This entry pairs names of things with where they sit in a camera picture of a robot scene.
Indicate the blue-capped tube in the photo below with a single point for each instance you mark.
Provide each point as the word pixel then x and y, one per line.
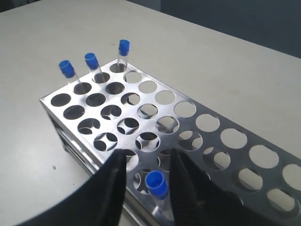
pixel 69 72
pixel 157 186
pixel 92 63
pixel 123 51

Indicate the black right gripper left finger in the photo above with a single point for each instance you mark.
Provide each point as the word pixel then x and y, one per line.
pixel 98 202

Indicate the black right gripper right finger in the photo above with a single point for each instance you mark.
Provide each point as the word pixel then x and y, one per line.
pixel 197 201

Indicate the stainless steel test tube rack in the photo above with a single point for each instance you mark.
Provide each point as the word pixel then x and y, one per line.
pixel 128 109

